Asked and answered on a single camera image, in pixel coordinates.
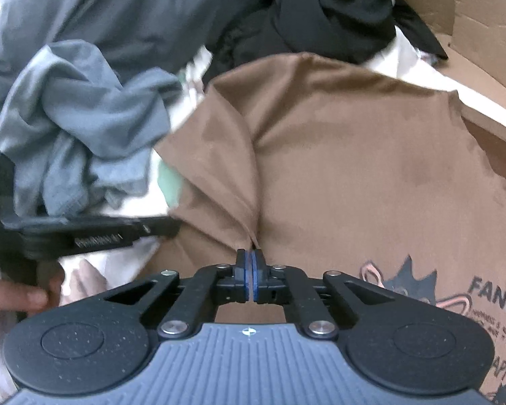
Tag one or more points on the dark grey jacket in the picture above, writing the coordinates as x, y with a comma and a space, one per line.
130, 12

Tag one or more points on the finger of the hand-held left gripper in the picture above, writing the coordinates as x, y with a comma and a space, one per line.
156, 227

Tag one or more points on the white printed blanket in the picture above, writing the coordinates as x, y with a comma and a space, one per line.
118, 261

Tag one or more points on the person's left hand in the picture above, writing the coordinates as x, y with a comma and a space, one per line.
12, 299

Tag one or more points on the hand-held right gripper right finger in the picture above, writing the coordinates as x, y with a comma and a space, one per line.
256, 282

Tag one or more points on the brown cardboard sheet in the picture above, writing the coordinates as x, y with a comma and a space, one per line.
480, 21

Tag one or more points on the brown printed t-shirt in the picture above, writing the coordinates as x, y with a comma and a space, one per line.
341, 156

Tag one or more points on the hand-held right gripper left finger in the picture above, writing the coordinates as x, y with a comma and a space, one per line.
242, 280

